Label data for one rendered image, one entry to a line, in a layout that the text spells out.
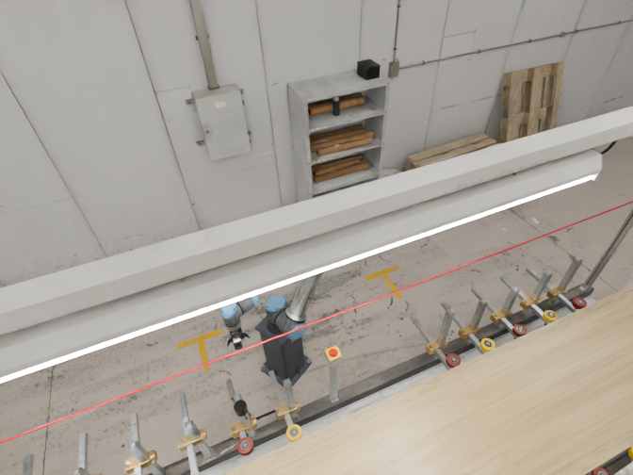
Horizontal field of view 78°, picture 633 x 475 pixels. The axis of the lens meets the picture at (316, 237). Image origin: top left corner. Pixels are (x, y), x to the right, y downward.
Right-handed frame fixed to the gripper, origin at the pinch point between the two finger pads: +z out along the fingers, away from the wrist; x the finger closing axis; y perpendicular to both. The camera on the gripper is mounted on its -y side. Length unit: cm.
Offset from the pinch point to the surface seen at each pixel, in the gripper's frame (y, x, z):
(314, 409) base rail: -43, -29, 24
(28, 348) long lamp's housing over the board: -80, 36, -143
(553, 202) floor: 102, -401, 95
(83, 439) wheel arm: -20, 87, -2
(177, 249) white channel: -75, 5, -152
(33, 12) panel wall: 225, 67, -145
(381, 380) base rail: -43, -75, 24
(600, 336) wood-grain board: -80, -202, 4
